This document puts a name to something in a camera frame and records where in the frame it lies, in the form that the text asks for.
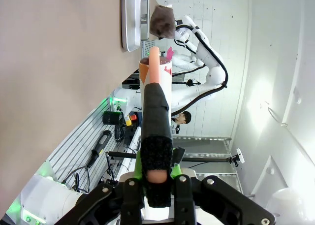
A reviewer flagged yellow emergency stop button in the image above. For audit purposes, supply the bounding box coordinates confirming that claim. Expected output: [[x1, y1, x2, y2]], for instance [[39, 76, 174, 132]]
[[125, 113, 138, 126]]

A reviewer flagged seated person dark hair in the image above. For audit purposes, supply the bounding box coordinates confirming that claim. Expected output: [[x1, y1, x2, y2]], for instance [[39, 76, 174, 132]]
[[171, 111, 192, 135]]

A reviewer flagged white camera on pole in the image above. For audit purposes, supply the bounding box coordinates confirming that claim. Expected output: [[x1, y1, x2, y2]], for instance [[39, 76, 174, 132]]
[[231, 148, 245, 167]]

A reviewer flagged metal tray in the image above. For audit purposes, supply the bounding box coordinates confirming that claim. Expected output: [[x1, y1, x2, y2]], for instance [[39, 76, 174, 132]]
[[120, 0, 143, 53]]

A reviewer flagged grey slatted panel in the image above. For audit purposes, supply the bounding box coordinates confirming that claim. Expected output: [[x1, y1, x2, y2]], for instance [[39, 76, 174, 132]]
[[46, 96, 141, 193]]

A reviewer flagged metal door handle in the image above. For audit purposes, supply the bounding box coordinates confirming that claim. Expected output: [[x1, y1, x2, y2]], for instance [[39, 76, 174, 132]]
[[266, 106, 289, 128]]

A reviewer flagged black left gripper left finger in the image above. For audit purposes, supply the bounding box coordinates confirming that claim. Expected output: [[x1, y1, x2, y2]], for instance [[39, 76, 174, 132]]
[[56, 151, 146, 225]]

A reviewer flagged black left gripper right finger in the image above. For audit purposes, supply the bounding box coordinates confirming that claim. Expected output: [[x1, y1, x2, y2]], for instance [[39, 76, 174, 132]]
[[171, 162, 276, 225]]

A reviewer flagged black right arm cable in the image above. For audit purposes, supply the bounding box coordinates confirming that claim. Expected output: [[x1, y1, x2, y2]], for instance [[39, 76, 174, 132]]
[[172, 25, 229, 115]]

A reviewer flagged white round container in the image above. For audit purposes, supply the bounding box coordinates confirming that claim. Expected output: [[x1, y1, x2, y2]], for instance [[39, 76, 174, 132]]
[[269, 187, 306, 225]]

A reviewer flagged black handled tool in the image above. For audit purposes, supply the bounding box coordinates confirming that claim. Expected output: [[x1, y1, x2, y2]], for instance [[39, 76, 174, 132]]
[[86, 129, 113, 169]]

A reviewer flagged brown towel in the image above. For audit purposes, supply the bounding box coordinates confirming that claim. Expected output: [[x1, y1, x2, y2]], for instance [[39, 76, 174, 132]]
[[149, 4, 177, 39]]

